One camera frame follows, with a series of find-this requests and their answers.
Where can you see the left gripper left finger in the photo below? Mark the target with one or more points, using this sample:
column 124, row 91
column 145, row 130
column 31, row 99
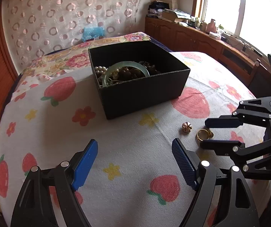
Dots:
column 83, row 164

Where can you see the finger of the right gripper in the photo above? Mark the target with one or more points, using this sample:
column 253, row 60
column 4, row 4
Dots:
column 224, row 121
column 222, row 147

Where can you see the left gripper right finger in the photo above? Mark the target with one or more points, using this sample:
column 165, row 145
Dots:
column 185, row 162

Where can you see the green jade bangle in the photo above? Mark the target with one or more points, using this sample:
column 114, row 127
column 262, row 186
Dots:
column 122, row 72

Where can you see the black jewelry box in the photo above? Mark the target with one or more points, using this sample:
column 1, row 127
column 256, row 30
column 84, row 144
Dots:
column 134, row 95

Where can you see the rose gold flower earring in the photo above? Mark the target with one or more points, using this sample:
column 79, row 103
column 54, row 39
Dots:
column 186, row 127

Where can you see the strawberry print white cloth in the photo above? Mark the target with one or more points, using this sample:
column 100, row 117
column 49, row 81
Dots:
column 135, row 180

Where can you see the pink bottle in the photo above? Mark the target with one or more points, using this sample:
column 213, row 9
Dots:
column 211, row 27

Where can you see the wooden sideboard cabinet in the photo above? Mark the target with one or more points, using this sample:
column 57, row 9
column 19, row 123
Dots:
column 179, row 38

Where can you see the floral bed quilt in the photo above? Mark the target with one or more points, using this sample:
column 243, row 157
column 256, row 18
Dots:
column 56, row 64

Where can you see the dark blue bed sheet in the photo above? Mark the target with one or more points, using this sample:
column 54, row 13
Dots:
column 159, row 44

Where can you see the pile of clothes and books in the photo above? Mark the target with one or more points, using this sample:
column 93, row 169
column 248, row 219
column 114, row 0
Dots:
column 160, row 10

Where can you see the pink circle pattern curtain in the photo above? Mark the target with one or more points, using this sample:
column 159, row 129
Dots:
column 34, row 28

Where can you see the window with wooden frame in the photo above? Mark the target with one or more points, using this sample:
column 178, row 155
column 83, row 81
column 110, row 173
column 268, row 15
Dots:
column 247, row 20

